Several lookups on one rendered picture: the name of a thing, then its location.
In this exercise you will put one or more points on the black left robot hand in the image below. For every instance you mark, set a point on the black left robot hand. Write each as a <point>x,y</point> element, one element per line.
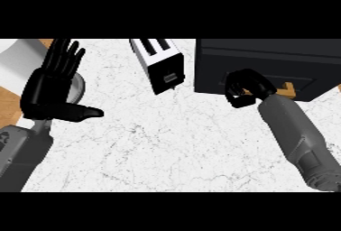
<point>44,93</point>

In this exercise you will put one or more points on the dark grey drawer front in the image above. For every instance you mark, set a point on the dark grey drawer front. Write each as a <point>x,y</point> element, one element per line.
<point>301,82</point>

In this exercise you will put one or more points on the white and black toaster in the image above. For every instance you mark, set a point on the white and black toaster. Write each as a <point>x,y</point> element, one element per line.
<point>165,64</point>

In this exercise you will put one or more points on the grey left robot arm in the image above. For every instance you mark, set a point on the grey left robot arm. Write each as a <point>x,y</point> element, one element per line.
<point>22,153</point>

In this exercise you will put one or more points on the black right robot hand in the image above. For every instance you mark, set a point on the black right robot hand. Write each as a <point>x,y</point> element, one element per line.
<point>252,81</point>

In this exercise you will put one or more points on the white rounded object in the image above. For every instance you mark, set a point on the white rounded object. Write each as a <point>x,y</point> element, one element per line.
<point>17,60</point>

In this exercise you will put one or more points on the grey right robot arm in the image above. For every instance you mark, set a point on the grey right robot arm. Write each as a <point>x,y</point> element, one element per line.
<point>292,132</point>

